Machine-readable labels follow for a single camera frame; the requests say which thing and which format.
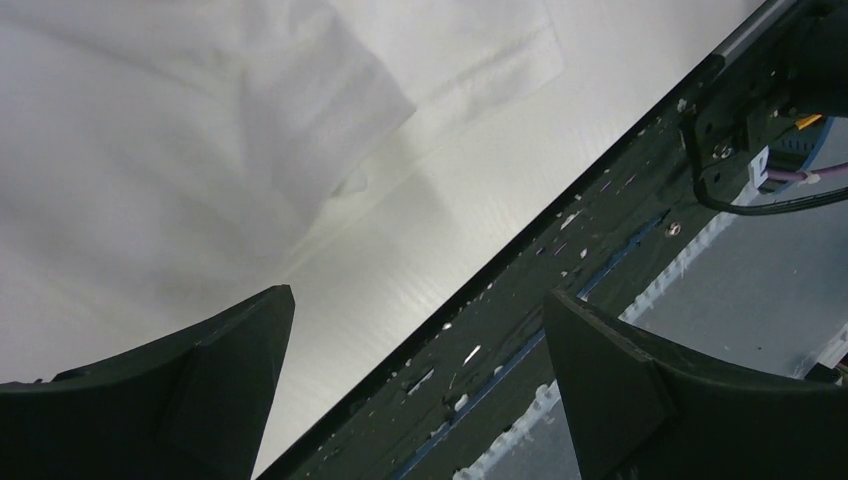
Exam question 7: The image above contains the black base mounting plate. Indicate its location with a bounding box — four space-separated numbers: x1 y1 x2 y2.
265 1 847 479

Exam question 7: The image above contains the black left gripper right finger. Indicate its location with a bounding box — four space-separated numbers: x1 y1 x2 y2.
543 289 847 479

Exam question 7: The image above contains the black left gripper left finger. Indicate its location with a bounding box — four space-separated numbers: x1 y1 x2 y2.
1 285 295 479

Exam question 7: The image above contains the white printed t-shirt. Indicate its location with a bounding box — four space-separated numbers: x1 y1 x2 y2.
1 1 565 382

